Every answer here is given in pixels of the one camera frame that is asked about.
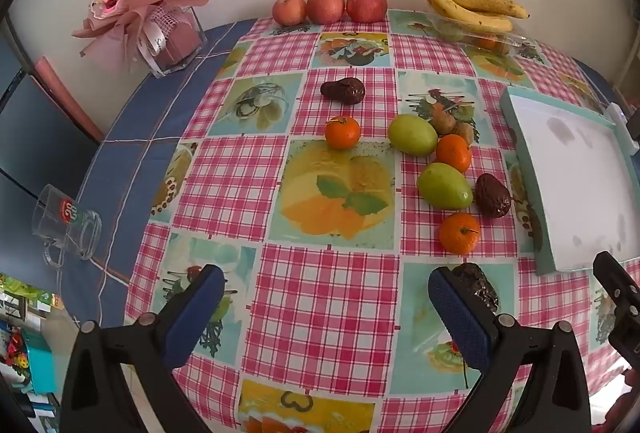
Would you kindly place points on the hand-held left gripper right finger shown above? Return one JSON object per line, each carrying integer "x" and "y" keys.
{"x": 460, "y": 318}

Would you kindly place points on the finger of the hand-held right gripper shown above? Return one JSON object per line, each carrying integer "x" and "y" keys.
{"x": 615, "y": 280}

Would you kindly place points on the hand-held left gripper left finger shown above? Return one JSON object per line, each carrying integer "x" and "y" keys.
{"x": 195, "y": 313}

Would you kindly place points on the dark wrinkled avocado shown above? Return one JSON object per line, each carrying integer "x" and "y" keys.
{"x": 477, "y": 285}
{"x": 492, "y": 196}
{"x": 344, "y": 91}

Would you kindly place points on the tangerine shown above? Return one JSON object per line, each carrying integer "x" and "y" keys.
{"x": 342, "y": 133}
{"x": 487, "y": 43}
{"x": 454, "y": 153}
{"x": 459, "y": 233}

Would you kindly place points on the white tray with teal rim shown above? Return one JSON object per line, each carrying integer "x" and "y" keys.
{"x": 575, "y": 193}

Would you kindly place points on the green mango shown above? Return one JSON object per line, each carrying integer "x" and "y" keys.
{"x": 412, "y": 135}
{"x": 444, "y": 186}

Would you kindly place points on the brown kiwi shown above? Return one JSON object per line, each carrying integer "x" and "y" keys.
{"x": 443, "y": 120}
{"x": 464, "y": 132}

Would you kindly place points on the person's right hand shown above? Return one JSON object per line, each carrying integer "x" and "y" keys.
{"x": 632, "y": 380}

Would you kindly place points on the pink plaid printed tablecloth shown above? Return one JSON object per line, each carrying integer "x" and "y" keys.
{"x": 320, "y": 293}

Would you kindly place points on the black charger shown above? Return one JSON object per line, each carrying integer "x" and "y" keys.
{"x": 635, "y": 125}

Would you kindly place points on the glass mug with red label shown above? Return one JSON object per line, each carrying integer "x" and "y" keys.
{"x": 65, "y": 223}

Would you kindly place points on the white power strip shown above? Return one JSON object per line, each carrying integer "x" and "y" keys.
{"x": 619, "y": 120}

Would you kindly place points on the teal box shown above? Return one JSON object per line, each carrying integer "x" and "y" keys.
{"x": 42, "y": 363}

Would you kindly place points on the dark grey cabinet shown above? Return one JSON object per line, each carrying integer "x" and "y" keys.
{"x": 40, "y": 153}

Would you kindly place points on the pink board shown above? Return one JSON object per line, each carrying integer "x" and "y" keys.
{"x": 65, "y": 103}

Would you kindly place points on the clear plastic fruit container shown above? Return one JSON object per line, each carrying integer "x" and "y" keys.
{"x": 505, "y": 40}

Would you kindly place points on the square glass vase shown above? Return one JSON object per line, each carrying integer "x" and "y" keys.
{"x": 175, "y": 44}

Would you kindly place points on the red apple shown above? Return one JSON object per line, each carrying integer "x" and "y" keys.
{"x": 366, "y": 5}
{"x": 325, "y": 6}
{"x": 289, "y": 9}

